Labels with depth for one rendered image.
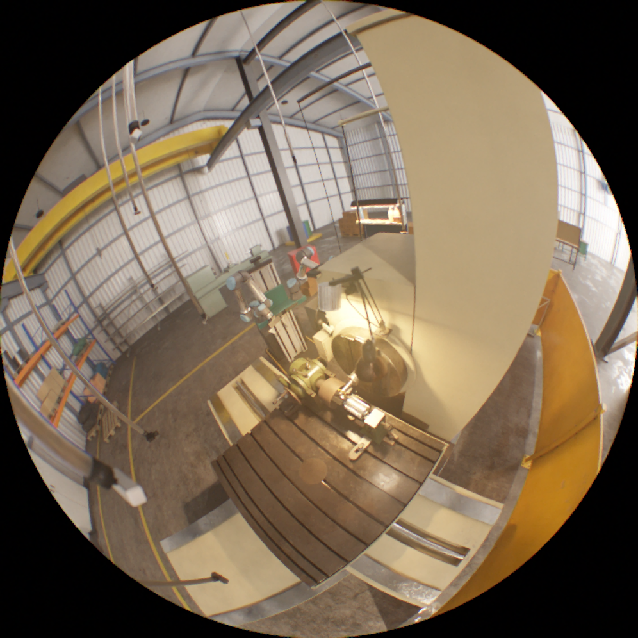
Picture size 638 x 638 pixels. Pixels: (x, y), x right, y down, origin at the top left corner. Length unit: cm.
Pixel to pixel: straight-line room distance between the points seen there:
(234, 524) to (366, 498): 130
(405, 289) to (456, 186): 48
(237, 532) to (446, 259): 239
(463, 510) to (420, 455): 64
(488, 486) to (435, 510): 108
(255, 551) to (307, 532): 80
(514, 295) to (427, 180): 48
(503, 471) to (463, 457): 60
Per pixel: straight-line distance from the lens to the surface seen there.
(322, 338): 149
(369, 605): 272
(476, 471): 258
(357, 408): 121
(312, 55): 520
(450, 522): 174
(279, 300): 236
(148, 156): 783
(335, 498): 135
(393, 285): 90
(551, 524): 212
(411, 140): 73
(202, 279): 630
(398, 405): 191
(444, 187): 70
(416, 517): 166
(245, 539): 213
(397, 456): 136
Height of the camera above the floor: 233
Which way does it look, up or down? 35 degrees down
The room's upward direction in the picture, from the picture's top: 18 degrees counter-clockwise
